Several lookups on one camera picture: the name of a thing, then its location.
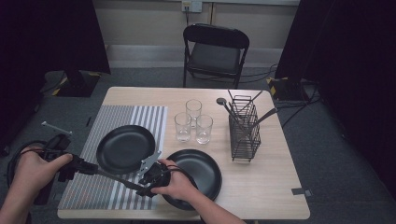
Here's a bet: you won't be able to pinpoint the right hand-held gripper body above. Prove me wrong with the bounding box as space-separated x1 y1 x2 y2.
135 150 173 189

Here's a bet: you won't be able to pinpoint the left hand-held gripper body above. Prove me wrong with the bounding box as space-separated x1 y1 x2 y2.
33 120 82 205

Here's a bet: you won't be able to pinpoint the metal table knife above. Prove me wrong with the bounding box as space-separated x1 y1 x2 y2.
95 167 147 191

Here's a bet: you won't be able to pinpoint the black round plate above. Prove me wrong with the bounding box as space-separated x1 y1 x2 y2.
162 148 223 212
95 124 156 175

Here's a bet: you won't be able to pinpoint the clear drinking glass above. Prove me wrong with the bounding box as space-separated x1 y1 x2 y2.
185 99 203 129
195 114 214 145
174 112 192 143

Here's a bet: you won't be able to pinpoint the black wire cutlery holder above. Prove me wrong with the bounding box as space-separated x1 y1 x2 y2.
228 94 262 162

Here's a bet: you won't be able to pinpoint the person's right hand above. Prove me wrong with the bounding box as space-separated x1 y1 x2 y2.
150 158 201 203

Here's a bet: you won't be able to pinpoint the person's left hand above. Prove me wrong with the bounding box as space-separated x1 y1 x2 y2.
11 146 75 201

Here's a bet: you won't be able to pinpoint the black stand base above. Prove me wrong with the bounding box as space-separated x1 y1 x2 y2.
265 76 312 101
40 69 102 98

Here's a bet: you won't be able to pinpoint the grey striped placemat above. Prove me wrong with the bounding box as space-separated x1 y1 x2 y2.
57 105 168 211

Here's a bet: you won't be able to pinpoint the metal spoon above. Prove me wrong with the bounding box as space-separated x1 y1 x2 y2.
216 97 246 130

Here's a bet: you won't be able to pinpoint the dark curtain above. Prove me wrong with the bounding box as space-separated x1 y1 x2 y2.
0 0 111 150
275 0 396 200

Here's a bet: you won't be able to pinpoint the black folding chair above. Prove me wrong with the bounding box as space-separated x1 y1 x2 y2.
182 22 250 90

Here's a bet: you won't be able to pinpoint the right hand-held gripper cable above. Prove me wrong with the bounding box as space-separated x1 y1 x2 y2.
162 163 200 195

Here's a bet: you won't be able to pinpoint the hand-held gripper cable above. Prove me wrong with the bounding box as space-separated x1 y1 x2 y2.
162 163 200 195
7 140 48 188

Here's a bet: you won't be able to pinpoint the left hand-held gripper cable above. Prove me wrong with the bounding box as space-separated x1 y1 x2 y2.
7 140 48 188

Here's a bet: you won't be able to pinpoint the thin metal utensil handle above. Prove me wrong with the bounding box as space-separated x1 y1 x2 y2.
244 90 264 108
227 89 239 110

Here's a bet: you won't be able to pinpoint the flat metal utensil handle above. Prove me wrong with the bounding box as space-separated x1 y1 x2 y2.
246 107 278 136

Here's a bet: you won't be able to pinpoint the black floor cables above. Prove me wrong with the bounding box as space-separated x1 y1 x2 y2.
239 63 279 84
275 88 323 129

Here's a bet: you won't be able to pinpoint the white wall socket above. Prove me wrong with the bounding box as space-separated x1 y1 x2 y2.
181 0 204 13

